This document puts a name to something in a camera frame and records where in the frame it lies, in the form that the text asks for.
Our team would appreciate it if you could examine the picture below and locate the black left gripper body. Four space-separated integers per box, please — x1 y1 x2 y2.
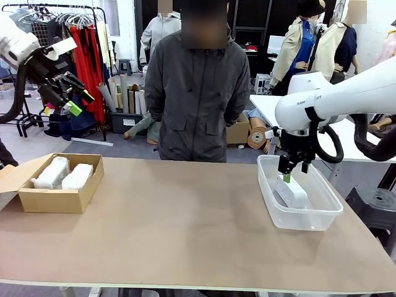
26 53 72 87

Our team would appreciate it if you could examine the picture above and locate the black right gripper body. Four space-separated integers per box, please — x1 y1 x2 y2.
282 134 316 160

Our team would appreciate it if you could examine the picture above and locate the white digital alarm clock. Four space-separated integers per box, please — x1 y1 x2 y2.
274 174 309 210

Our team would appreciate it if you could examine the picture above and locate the bubble clock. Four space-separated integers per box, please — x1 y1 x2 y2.
61 163 95 190
30 156 71 189

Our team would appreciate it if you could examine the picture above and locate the red hanging dress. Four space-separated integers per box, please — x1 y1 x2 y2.
69 26 106 123

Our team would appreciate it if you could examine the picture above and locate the black metal stand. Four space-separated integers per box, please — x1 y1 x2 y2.
15 92 44 137

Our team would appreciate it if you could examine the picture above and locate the navy blue garment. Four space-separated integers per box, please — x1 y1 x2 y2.
43 103 97 142

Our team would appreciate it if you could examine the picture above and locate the checkered hanging garment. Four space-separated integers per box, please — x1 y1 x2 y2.
32 22 50 49

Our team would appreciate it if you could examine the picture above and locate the black hanging garment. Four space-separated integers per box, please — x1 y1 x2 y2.
46 20 75 83

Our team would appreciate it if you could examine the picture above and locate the slanted grey paper roll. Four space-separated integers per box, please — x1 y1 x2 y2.
96 82 118 114

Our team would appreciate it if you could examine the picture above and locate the brown kraft paper roll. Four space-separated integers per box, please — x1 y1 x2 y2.
247 116 270 150

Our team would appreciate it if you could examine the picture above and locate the beige paper roll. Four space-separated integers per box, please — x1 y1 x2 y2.
108 77 124 111

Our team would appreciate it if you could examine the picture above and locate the cream hanging garment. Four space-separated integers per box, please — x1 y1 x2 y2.
95 21 116 69

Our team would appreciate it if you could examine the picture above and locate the blue shirt mannequin torso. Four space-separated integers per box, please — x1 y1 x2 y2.
247 108 273 127

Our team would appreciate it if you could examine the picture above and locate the tall grey cardboard tube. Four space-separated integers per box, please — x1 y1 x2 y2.
120 74 130 114

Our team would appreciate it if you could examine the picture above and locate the grey step stool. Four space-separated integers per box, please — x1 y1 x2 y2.
118 58 132 76

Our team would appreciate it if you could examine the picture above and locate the white side table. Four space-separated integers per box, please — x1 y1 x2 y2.
249 94 396 186

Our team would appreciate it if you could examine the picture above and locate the clear plastic storage bin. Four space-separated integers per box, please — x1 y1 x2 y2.
256 154 344 231

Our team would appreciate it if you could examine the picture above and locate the brown cardboard carton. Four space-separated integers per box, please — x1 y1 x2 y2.
225 111 251 146

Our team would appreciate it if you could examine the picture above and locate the dark plastic crate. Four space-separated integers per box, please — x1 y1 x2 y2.
110 111 146 134

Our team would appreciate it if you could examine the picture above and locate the black metal clothes rack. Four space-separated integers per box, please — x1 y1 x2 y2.
1 2 108 142

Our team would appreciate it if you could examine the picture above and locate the black plastic stool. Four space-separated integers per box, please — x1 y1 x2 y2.
345 185 396 248

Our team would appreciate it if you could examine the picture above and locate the dark clothed bystander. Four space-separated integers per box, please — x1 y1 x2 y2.
0 137 19 170

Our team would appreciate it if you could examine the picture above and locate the black metal strut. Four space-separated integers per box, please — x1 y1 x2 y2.
376 161 396 190

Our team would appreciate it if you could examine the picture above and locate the green shirt mannequin torso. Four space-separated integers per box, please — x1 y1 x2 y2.
123 111 161 145

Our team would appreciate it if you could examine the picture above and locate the grey hoodie mannequin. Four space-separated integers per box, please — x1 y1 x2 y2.
139 0 183 66

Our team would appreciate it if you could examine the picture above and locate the beige coat mannequin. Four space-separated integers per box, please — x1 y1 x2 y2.
269 0 325 97

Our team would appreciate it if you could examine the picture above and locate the white monitor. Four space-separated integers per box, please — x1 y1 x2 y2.
267 35 287 54

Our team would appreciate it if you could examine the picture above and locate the open cardboard box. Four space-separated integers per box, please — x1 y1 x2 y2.
0 153 105 214

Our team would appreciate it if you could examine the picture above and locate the person in dark grey jacket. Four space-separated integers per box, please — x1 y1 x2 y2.
144 0 251 163

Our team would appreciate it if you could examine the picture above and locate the cream vest mannequin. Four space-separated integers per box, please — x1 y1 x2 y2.
312 0 361 84

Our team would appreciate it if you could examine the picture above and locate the pink fluffy garment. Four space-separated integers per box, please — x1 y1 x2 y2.
374 29 396 67

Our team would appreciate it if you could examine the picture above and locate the black hat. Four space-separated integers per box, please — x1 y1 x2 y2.
297 0 326 17

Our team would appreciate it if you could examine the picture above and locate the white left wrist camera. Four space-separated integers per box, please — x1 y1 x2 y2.
43 37 77 61

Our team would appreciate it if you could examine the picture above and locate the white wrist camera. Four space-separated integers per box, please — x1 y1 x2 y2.
43 37 77 61
264 126 283 140

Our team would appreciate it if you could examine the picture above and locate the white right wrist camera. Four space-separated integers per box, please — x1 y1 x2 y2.
264 126 283 140

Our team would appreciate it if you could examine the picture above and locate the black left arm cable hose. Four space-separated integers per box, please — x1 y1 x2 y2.
0 54 38 124

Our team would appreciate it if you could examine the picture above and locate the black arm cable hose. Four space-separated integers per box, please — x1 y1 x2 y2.
0 54 38 124
304 106 396 164

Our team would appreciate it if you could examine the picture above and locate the white floor rail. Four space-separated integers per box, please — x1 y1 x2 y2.
71 137 114 147

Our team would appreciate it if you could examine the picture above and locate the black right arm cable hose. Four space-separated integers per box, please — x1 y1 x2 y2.
304 106 396 164

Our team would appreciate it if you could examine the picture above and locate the white wire frame cube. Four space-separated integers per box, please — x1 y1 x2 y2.
256 73 275 95

